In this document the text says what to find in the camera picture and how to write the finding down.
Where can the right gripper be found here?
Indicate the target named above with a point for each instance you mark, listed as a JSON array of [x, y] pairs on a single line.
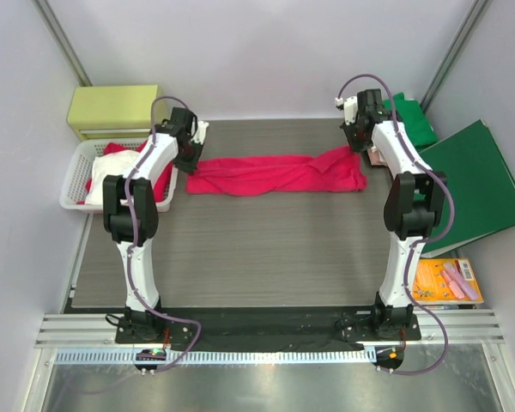
[[355, 140]]

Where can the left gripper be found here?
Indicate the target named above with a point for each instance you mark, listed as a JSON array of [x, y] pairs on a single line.
[[190, 159]]

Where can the pink red t-shirt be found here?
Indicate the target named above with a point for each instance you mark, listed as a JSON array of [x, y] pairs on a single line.
[[337, 170]]

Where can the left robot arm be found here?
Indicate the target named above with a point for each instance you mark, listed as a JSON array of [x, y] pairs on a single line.
[[131, 217]]

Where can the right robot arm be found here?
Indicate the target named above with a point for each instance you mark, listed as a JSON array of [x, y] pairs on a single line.
[[412, 210]]

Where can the red t-shirt in basket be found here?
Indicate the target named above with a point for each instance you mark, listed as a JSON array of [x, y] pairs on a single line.
[[160, 186]]

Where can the folded green t-shirt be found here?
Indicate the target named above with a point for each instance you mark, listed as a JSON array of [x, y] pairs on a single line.
[[417, 126]]

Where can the yellow-green box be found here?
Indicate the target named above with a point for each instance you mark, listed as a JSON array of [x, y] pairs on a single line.
[[102, 112]]

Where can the white plastic laundry basket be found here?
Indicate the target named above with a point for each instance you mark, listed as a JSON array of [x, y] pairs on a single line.
[[75, 180]]

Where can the green binder folder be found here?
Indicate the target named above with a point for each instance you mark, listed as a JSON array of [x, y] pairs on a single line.
[[481, 185]]

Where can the pink highlighter pens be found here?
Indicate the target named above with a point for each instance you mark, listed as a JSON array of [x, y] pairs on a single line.
[[457, 283]]

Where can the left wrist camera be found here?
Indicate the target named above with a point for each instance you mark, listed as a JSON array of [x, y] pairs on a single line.
[[200, 133]]

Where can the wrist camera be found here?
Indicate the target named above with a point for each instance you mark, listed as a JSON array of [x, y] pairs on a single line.
[[200, 133], [349, 107]]

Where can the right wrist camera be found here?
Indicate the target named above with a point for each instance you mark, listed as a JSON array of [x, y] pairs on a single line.
[[349, 107]]

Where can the left corner aluminium post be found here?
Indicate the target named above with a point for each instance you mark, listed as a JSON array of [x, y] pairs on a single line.
[[57, 32]]

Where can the corner aluminium post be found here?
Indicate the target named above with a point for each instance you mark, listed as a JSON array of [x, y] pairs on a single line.
[[57, 32], [471, 21]]

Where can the right corner aluminium post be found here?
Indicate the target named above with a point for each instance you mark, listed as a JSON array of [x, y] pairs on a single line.
[[471, 21]]

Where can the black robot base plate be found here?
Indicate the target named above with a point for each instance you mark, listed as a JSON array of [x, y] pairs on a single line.
[[289, 329]]

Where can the aluminium frame rail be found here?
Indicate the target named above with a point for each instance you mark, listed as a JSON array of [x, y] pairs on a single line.
[[463, 326]]

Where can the slotted cable duct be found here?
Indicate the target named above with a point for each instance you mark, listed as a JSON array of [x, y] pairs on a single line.
[[155, 357]]

